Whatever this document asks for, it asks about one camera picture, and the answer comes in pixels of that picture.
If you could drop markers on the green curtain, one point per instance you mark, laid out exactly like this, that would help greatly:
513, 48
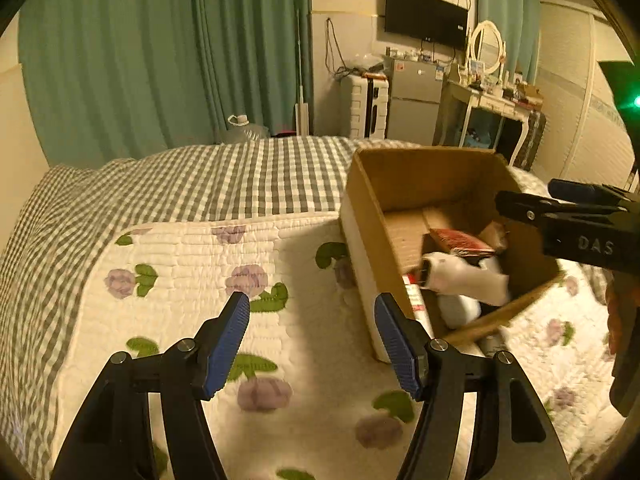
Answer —
518, 23
109, 79

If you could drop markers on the white suitcase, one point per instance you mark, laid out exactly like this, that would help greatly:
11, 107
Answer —
364, 106

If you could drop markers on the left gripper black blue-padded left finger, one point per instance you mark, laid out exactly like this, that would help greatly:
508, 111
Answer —
111, 437

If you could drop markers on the white cylindrical device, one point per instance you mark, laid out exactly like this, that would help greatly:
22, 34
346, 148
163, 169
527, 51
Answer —
450, 275

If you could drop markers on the red patterned box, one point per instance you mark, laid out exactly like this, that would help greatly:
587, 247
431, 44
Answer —
460, 244

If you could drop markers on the silver mini fridge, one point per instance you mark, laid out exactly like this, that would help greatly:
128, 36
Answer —
415, 92

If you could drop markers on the green curtain right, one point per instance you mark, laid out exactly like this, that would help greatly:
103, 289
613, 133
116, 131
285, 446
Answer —
518, 23

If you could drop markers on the brown cardboard box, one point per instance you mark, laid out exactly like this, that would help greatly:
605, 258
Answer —
394, 196

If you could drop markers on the grey checkered bedsheet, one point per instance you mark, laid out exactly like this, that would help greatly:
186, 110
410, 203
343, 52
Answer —
73, 214

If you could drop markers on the green curtain left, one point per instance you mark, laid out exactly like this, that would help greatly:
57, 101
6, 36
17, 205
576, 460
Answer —
109, 79

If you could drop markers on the clear water jug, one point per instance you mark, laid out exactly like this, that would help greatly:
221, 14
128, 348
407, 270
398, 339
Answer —
240, 130

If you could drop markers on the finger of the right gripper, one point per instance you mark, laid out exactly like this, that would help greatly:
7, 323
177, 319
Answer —
534, 209
590, 194

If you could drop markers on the oval white mirror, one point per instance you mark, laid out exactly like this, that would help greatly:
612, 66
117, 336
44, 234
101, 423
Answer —
486, 52

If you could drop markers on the white bottle red cap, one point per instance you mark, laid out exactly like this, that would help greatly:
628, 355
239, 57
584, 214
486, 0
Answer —
418, 304

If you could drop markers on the light blue earbuds case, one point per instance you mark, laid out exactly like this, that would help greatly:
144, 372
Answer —
458, 311

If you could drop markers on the dark suitcase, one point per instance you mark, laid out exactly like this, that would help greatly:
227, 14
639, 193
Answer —
526, 149

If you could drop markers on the floral quilted white blanket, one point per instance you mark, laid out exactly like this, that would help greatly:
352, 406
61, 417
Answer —
308, 399

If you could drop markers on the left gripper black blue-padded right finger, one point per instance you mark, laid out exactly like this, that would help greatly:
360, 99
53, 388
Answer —
513, 436

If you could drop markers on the black wall television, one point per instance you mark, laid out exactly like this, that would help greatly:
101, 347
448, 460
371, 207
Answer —
437, 21

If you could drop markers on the white dressing table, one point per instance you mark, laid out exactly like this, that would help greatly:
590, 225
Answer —
464, 110

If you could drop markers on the person hand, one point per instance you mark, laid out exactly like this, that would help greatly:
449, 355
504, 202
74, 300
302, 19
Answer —
622, 301

